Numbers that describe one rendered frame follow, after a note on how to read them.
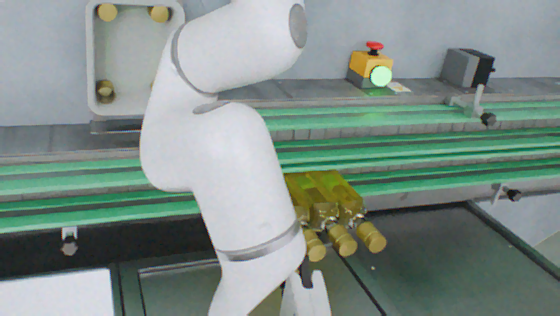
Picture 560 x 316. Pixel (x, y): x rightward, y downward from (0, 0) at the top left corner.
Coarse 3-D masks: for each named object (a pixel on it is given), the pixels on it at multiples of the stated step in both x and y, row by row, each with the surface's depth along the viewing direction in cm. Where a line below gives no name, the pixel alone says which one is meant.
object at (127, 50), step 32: (96, 0) 82; (128, 0) 84; (160, 0) 86; (96, 32) 91; (128, 32) 93; (160, 32) 95; (96, 64) 94; (128, 64) 96; (96, 96) 93; (128, 96) 97
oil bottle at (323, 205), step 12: (300, 180) 94; (312, 180) 94; (300, 192) 91; (312, 192) 90; (324, 192) 91; (312, 204) 87; (324, 204) 87; (336, 204) 88; (312, 216) 87; (324, 216) 86; (336, 216) 87; (312, 228) 87
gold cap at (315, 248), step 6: (306, 234) 81; (312, 234) 80; (306, 240) 80; (312, 240) 79; (318, 240) 79; (306, 246) 79; (312, 246) 78; (318, 246) 78; (324, 246) 79; (306, 252) 79; (312, 252) 78; (318, 252) 79; (324, 252) 79; (312, 258) 79; (318, 258) 79
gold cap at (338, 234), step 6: (330, 228) 83; (336, 228) 83; (342, 228) 83; (330, 234) 83; (336, 234) 82; (342, 234) 81; (348, 234) 81; (330, 240) 83; (336, 240) 81; (342, 240) 80; (348, 240) 80; (354, 240) 80; (336, 246) 81; (342, 246) 80; (348, 246) 80; (354, 246) 81; (342, 252) 80; (348, 252) 81
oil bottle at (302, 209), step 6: (288, 180) 94; (288, 186) 92; (294, 186) 92; (294, 192) 90; (294, 198) 88; (300, 198) 88; (294, 204) 86; (300, 204) 86; (306, 204) 86; (300, 210) 85; (306, 210) 85; (300, 216) 84; (306, 216) 85; (306, 222) 85
